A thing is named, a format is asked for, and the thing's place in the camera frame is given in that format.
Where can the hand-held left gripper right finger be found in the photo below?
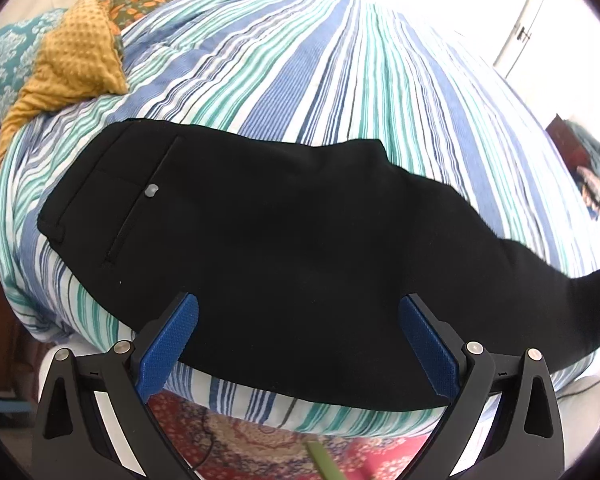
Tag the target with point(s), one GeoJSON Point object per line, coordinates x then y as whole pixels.
{"type": "Point", "coordinates": [430, 350]}

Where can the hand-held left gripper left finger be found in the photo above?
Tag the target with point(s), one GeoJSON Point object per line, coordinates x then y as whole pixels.
{"type": "Point", "coordinates": [167, 350]}

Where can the black pants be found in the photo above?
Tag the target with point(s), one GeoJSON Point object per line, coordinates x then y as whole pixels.
{"type": "Point", "coordinates": [280, 235]}

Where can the red patterned rug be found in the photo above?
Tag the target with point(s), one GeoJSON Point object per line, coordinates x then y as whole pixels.
{"type": "Point", "coordinates": [260, 450]}

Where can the light green strip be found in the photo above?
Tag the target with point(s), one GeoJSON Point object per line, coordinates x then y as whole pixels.
{"type": "Point", "coordinates": [325, 460]}

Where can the wooden nightstand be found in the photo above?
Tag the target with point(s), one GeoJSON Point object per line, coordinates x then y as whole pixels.
{"type": "Point", "coordinates": [0, 320]}

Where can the dark wooden dresser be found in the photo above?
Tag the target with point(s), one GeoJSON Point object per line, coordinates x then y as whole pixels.
{"type": "Point", "coordinates": [562, 135]}

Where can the pile of clothes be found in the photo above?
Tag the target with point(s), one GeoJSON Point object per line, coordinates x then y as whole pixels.
{"type": "Point", "coordinates": [592, 155]}

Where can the yellow orange patterned blanket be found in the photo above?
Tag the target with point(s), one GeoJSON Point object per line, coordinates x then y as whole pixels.
{"type": "Point", "coordinates": [75, 55]}

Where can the striped bed duvet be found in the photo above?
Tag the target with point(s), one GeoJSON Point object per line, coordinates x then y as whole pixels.
{"type": "Point", "coordinates": [305, 60]}

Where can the teal patterned pillow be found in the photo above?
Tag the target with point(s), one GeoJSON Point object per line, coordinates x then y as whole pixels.
{"type": "Point", "coordinates": [5, 55]}

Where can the white door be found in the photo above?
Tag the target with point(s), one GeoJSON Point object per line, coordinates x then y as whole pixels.
{"type": "Point", "coordinates": [530, 10]}

